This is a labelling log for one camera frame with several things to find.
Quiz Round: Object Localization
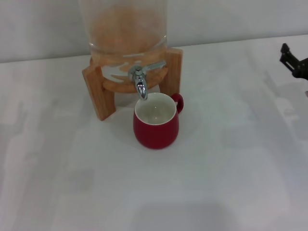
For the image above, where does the red cup with white inside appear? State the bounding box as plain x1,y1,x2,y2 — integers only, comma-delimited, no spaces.
133,92,185,150

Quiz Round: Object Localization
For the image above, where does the chrome faucet with lever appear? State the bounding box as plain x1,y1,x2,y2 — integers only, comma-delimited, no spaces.
128,60,167,101

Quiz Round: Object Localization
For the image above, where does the wooden dispenser stand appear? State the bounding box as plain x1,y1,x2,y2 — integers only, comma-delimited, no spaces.
81,47,183,121

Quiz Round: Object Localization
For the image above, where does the clear glass drink dispenser jar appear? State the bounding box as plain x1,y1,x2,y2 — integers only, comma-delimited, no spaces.
79,0,168,93

